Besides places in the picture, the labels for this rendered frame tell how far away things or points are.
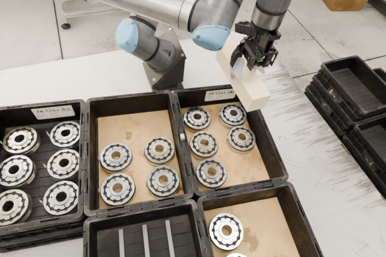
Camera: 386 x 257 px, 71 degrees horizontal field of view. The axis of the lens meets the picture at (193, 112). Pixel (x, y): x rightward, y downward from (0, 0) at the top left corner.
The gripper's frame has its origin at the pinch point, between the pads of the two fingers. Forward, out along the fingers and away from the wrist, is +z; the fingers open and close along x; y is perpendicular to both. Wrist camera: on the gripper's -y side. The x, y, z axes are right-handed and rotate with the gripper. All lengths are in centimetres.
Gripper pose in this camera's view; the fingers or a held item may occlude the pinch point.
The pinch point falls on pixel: (241, 71)
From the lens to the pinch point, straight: 86.4
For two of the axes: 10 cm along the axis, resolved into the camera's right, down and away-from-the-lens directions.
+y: 3.6, 7.8, -5.1
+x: 9.3, -2.4, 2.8
